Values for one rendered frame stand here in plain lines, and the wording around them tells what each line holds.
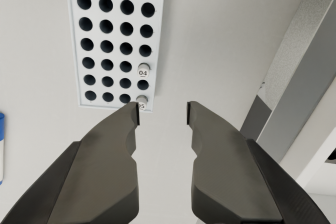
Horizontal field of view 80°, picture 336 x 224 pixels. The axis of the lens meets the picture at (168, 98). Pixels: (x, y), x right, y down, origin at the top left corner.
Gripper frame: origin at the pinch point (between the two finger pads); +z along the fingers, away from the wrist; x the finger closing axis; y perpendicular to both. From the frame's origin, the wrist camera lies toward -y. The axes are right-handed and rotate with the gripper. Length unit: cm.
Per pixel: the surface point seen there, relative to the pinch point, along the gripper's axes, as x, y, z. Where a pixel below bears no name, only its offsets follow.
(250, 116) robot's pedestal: 43, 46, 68
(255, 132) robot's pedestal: 40, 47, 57
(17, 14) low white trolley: -15.3, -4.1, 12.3
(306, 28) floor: 71, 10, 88
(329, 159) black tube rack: 14.7, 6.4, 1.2
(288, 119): 10.5, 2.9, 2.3
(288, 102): 10.8, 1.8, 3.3
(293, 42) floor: 66, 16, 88
